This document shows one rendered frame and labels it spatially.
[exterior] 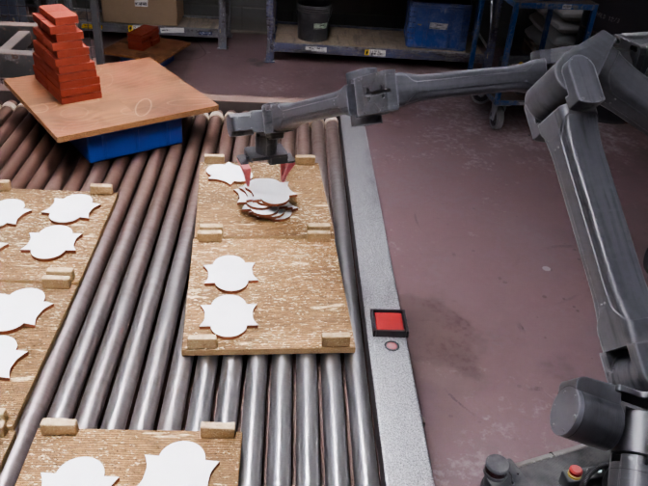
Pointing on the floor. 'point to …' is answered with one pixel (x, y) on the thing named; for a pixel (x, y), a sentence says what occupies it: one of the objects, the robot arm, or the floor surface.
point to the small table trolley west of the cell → (511, 44)
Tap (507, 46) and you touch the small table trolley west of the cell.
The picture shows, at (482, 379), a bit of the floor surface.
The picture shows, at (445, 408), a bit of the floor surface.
